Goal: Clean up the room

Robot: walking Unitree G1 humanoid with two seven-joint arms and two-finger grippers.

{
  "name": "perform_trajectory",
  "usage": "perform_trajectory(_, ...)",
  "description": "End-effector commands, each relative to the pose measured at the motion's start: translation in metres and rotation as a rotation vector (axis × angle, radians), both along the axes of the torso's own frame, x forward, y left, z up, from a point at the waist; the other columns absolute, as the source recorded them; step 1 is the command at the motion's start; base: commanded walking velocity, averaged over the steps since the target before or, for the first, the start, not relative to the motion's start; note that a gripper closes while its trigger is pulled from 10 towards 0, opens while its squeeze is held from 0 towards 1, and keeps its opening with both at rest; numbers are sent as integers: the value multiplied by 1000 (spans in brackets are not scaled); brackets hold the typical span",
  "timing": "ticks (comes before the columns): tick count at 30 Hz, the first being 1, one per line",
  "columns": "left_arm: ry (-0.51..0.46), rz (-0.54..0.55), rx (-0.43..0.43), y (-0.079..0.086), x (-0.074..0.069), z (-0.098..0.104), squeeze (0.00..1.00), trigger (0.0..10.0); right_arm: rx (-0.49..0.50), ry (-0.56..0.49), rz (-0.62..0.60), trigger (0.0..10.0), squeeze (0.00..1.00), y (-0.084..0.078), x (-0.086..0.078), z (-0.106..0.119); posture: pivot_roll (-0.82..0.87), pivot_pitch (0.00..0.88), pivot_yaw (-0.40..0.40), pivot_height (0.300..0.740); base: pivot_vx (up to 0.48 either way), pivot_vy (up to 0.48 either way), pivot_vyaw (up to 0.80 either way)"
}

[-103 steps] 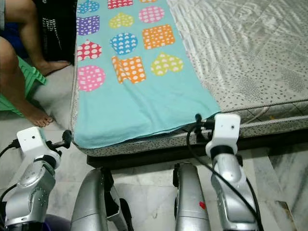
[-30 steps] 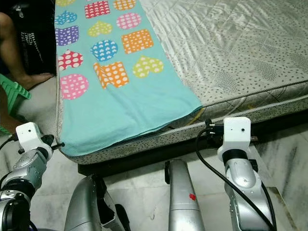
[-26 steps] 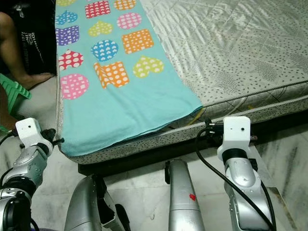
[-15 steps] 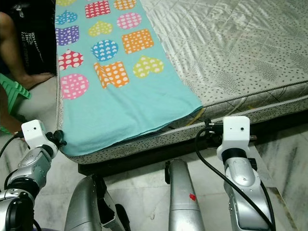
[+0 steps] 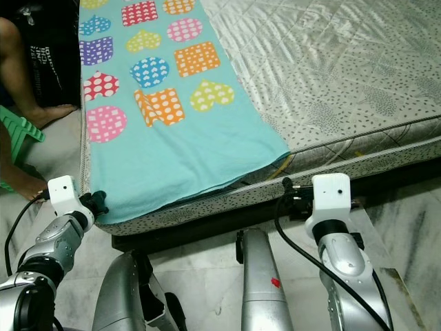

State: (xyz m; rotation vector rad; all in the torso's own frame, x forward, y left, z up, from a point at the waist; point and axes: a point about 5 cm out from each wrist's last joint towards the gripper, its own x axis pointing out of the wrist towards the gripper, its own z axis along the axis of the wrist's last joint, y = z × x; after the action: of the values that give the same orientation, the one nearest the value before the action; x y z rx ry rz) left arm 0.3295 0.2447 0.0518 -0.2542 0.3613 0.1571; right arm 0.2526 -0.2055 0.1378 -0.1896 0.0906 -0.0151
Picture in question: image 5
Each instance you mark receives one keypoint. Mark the teal towel colourful shapes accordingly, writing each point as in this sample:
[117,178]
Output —
[172,138]

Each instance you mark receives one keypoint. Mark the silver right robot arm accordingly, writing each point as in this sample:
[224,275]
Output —
[351,276]

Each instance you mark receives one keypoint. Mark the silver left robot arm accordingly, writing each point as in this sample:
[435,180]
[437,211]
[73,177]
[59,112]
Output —
[41,269]

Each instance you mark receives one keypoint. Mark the dark bed base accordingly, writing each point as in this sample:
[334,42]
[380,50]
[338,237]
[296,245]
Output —
[213,221]

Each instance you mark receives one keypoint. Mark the silver left robot leg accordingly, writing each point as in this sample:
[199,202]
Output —
[131,296]

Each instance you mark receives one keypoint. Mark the silver robot leg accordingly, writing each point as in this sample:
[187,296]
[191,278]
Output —
[131,296]
[265,289]

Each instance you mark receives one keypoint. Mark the green plastic stool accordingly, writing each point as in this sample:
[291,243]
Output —
[15,134]

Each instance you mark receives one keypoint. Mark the silver right robot leg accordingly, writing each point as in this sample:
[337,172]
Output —
[265,289]

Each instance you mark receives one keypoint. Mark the grey quilted mattress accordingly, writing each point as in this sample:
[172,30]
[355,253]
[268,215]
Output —
[351,69]

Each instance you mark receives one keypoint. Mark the black bag white print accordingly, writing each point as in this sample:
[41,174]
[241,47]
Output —
[52,62]

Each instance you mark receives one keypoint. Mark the seated person grey shorts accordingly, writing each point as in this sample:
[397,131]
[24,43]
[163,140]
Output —
[21,55]

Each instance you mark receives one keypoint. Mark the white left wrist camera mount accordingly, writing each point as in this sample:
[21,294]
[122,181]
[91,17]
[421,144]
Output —
[63,195]

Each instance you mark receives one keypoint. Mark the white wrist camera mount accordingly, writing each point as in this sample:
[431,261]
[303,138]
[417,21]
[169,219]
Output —
[63,195]
[331,195]

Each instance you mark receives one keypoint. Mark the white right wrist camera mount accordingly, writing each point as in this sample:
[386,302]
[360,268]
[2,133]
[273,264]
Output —
[331,195]

